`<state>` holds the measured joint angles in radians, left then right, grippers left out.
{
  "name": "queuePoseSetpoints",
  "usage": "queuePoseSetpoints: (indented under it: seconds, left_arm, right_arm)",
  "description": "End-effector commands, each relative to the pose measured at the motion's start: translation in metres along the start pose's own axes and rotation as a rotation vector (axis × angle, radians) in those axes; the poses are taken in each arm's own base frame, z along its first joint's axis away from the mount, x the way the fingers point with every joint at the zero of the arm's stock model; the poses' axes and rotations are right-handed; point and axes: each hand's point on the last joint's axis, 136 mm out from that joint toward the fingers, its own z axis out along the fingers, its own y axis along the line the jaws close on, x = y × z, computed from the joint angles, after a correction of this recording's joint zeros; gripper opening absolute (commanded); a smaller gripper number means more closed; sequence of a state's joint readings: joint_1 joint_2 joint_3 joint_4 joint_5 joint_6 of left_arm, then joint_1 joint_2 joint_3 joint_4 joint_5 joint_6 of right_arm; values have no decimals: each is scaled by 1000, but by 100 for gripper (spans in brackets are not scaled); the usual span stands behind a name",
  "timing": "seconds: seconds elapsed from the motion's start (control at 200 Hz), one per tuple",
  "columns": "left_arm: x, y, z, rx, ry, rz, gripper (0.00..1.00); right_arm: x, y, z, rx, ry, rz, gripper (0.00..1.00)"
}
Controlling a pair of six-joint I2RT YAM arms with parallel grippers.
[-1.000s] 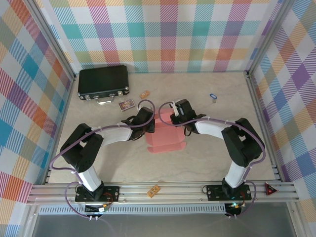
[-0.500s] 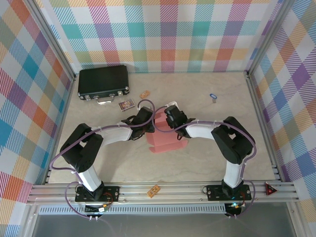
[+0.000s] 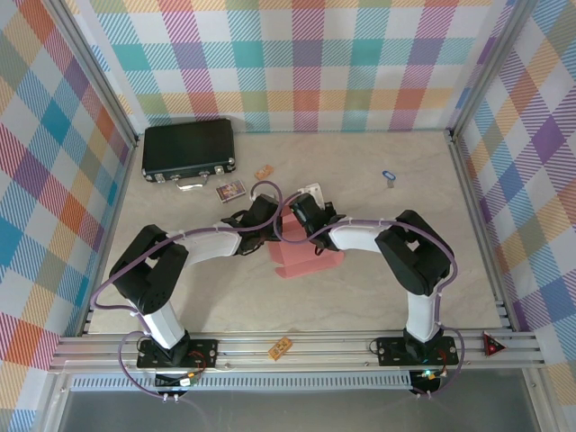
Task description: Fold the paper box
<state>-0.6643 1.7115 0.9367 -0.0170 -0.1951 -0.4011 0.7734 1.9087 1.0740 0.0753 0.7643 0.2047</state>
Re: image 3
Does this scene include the pink paper box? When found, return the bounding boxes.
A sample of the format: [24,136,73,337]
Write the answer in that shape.
[268,211,346,280]

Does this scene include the purple card box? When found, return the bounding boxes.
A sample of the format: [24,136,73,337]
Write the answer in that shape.
[215,179,247,203]

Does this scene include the orange small box with print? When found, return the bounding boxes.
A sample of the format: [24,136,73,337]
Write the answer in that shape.
[268,337,293,361]

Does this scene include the black briefcase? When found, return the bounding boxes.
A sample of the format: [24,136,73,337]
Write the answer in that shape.
[141,117,239,193]

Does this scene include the black electronics board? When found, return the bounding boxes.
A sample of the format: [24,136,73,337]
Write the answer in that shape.
[409,367,446,392]
[155,369,202,390]

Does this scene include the red triangle button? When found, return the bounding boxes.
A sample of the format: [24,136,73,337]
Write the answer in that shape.
[482,331,508,359]

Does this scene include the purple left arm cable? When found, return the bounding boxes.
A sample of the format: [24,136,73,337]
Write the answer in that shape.
[92,180,284,401]

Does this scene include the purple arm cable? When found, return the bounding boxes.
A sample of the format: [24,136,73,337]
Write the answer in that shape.
[273,192,469,401]
[92,180,284,401]

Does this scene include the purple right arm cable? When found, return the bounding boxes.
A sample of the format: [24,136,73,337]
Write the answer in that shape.
[273,192,469,401]

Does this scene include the aluminium front frame rail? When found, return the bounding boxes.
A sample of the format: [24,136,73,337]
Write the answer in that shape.
[49,330,548,373]

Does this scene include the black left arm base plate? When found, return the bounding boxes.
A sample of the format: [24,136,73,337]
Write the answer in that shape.
[136,337,220,371]

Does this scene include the aluminium side rail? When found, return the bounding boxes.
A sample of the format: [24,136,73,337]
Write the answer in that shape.
[78,139,139,337]
[447,130,517,332]

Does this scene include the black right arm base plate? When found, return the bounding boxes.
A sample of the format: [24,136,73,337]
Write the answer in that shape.
[375,336,460,366]

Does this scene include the grey slotted cable duct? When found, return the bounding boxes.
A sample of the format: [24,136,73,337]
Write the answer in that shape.
[70,371,413,392]

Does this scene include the aluminium frame post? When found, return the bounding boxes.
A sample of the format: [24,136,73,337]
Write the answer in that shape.
[49,0,139,148]
[447,0,532,140]

